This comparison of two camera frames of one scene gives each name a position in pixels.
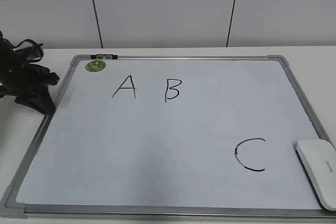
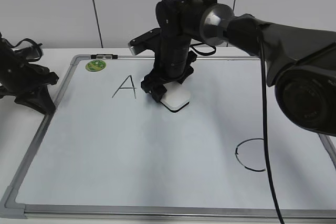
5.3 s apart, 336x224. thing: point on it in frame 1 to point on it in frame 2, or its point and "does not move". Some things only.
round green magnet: x=95 y=65 does not move
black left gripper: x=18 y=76 does not move
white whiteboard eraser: x=318 y=158 to x=177 y=96
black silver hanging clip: x=104 y=56 does not move
